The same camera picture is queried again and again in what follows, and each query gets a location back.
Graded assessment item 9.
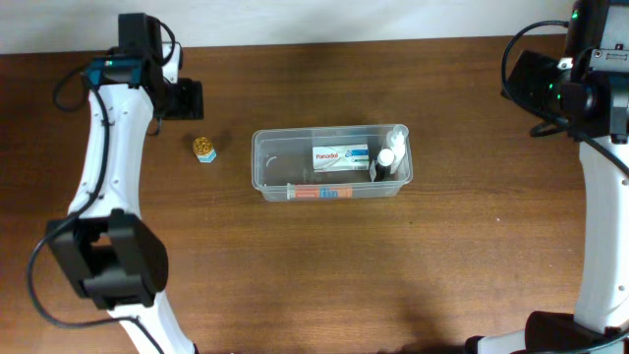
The small jar gold lid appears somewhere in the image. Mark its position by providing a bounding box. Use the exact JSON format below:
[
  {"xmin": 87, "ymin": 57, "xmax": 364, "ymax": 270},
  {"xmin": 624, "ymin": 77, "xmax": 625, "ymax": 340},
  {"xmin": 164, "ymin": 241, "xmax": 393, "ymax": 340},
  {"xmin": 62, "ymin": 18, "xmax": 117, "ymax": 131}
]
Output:
[{"xmin": 193, "ymin": 137, "xmax": 216, "ymax": 163}]

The orange tube white cap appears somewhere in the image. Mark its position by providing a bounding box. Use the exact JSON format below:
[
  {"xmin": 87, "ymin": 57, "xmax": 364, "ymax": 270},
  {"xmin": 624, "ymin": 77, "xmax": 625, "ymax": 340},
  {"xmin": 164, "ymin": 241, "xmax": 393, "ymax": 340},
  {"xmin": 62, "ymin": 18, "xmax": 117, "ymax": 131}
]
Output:
[{"xmin": 286, "ymin": 184, "xmax": 353, "ymax": 201}]

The white Panadol box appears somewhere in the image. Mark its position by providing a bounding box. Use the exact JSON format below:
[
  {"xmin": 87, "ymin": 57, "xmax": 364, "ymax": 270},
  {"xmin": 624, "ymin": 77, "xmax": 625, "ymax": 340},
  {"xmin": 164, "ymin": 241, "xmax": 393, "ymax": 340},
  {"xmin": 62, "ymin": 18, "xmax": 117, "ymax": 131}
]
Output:
[{"xmin": 313, "ymin": 144, "xmax": 370, "ymax": 173}]

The white squeeze bottle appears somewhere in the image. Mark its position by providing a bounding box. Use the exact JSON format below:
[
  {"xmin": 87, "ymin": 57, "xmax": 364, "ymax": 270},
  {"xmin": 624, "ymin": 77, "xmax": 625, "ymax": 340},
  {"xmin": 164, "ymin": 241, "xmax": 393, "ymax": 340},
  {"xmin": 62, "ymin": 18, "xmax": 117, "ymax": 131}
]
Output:
[{"xmin": 385, "ymin": 124, "xmax": 409, "ymax": 174}]

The dark bottle white cap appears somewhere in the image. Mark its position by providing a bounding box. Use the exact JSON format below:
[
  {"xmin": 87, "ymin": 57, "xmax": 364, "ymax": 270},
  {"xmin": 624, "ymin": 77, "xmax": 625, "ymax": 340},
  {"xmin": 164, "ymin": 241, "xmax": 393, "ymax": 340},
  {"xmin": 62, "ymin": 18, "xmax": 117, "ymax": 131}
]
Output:
[{"xmin": 370, "ymin": 148, "xmax": 395, "ymax": 182}]

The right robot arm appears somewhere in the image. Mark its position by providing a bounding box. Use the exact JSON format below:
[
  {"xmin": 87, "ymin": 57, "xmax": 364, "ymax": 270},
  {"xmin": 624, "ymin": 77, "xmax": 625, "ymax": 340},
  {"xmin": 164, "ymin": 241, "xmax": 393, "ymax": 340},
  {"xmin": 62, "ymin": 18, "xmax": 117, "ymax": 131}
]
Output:
[{"xmin": 463, "ymin": 0, "xmax": 628, "ymax": 354}]

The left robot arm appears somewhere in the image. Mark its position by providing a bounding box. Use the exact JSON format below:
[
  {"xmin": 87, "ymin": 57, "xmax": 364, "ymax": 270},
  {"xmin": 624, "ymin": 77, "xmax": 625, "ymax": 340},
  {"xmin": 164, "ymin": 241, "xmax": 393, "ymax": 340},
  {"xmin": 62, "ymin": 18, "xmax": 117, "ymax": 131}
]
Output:
[{"xmin": 37, "ymin": 13, "xmax": 203, "ymax": 353}]

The clear plastic container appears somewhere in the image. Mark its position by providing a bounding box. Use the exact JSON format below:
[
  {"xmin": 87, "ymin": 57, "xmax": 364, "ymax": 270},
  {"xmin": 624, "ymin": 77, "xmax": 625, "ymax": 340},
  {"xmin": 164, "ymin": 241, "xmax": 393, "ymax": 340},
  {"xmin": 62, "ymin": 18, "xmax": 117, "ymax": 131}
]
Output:
[{"xmin": 252, "ymin": 124, "xmax": 413, "ymax": 202}]

